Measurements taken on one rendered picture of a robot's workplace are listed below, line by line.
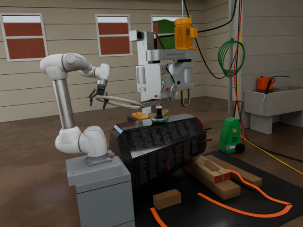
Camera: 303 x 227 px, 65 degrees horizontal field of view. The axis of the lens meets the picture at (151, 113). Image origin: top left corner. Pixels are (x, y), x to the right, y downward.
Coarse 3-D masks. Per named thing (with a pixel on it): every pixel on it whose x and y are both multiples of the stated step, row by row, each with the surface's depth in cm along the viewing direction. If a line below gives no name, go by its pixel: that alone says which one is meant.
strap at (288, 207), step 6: (252, 186) 275; (210, 198) 274; (270, 198) 266; (222, 204) 261; (288, 204) 254; (234, 210) 250; (240, 210) 249; (282, 210) 245; (288, 210) 244; (156, 216) 248; (258, 216) 238; (264, 216) 238; (270, 216) 237; (276, 216) 237; (162, 222) 238
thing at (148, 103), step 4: (148, 100) 282; (152, 100) 289; (156, 100) 277; (160, 100) 282; (164, 100) 289; (168, 100) 296; (132, 104) 260; (144, 104) 259; (148, 104) 265; (152, 104) 271; (132, 108) 257
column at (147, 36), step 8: (144, 32) 348; (152, 32) 359; (144, 40) 351; (152, 40) 360; (144, 48) 354; (152, 48) 362; (144, 56) 357; (144, 64) 360; (144, 96) 373; (144, 112) 380; (152, 112) 375
